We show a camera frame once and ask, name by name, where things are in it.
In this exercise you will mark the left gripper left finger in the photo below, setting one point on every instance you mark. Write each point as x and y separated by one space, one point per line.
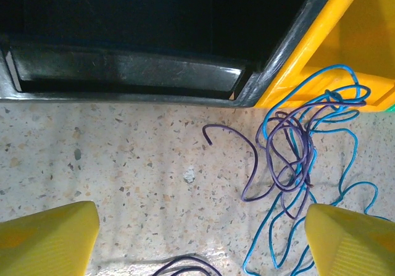
46 242

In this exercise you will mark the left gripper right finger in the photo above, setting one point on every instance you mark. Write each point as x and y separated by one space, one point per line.
351 245

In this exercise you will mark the green plastic bin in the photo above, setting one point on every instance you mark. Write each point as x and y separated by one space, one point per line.
392 108

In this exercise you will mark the yellow plastic bin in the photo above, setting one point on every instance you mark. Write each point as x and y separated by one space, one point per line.
364 26

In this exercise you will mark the black plastic bin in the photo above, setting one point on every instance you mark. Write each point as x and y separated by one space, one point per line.
123 72

